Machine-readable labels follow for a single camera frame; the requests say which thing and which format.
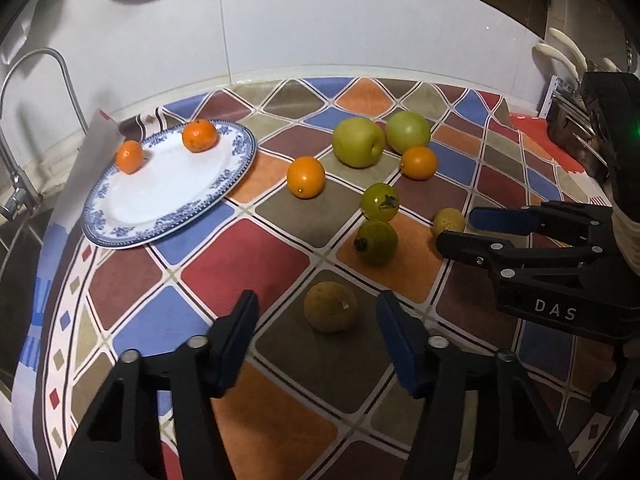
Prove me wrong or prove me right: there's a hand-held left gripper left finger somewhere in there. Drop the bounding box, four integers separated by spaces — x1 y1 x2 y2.
57 289 260 480

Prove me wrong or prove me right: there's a stainless steel sink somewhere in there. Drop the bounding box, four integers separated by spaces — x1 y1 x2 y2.
0 205 56 386

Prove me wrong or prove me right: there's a small brown round fruit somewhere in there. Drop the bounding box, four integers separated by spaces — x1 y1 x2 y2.
432 208 467 237

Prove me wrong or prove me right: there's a green apple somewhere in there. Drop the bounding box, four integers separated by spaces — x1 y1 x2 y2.
385 110 432 155

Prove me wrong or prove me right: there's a colourful diamond pattern tablecloth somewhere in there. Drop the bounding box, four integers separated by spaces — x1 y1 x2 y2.
12 77 626 480

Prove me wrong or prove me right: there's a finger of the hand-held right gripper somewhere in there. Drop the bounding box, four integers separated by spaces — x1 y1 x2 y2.
436 231 626 311
469 201 616 257

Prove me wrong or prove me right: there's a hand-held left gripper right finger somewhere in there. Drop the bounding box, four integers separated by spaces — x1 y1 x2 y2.
376 290 581 480

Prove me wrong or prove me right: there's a small green persimmon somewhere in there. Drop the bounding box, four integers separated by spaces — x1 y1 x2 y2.
360 182 401 222
354 220 399 267

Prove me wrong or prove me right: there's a white knife handle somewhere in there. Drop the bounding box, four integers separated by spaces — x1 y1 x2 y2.
547 27 588 73
535 42 576 81

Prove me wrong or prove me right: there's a blue patterned white plate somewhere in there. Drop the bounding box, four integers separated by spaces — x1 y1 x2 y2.
81 119 258 249

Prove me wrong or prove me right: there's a yellow-green apple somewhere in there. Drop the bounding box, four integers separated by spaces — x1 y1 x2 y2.
332 117 386 169

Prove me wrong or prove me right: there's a red plastic bag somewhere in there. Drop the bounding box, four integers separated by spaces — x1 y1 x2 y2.
510 115 557 161

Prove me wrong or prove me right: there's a metal knife rack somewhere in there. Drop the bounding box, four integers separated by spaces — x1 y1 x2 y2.
545 74 608 181

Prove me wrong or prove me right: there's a small orange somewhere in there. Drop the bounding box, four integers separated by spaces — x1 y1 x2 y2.
115 140 146 175

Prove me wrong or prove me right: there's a metal gooseneck faucet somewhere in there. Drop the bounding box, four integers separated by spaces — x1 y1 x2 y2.
0 48 91 221

